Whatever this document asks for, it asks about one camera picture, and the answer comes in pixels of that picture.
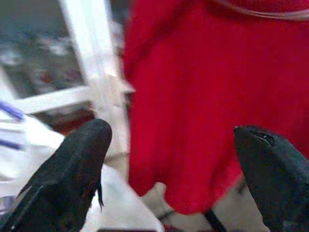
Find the white printed shirt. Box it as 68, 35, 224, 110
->
0, 99, 165, 232

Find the chrome and black clothes rack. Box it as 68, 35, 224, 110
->
205, 210, 227, 232

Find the white glass-door cabinet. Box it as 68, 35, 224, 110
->
0, 0, 137, 158

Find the blue plastic hanger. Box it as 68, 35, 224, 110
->
0, 100, 25, 150

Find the red shirt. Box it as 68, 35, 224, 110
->
123, 0, 309, 216

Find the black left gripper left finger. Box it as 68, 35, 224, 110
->
0, 117, 113, 232

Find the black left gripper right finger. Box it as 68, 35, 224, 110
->
233, 124, 309, 232

